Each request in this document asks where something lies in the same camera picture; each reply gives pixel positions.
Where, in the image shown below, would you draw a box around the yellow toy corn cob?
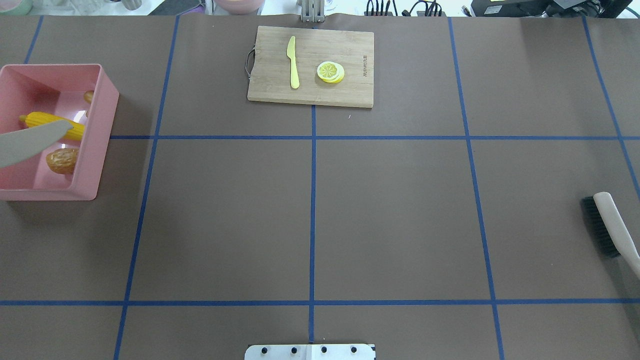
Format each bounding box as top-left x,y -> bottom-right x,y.
19,111 -> 86,141

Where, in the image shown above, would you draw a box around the brown toy bread piece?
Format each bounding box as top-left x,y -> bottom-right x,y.
45,148 -> 79,175

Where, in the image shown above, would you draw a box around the beige hand brush black bristles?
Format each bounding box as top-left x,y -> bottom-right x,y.
580,191 -> 640,278

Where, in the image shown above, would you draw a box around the beige plastic dustpan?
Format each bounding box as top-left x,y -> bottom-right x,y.
0,120 -> 72,168

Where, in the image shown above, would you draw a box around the pink plastic bin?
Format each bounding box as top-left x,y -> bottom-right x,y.
0,63 -> 119,201

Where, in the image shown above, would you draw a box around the yellow plastic knife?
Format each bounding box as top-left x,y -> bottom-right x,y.
286,35 -> 300,89

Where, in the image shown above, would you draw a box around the yellow lemon slices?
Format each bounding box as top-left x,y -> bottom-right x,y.
316,61 -> 346,84

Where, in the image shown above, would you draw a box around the wooden cutting board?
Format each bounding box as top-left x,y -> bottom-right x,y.
247,25 -> 375,109

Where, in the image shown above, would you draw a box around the pink bowl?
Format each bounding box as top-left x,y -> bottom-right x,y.
213,0 -> 265,15

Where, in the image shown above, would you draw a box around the black monitor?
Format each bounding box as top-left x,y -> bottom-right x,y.
470,0 -> 632,19

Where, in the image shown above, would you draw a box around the aluminium frame post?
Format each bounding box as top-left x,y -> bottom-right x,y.
297,0 -> 326,23

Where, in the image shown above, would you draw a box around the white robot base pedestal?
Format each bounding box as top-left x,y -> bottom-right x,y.
244,343 -> 377,360

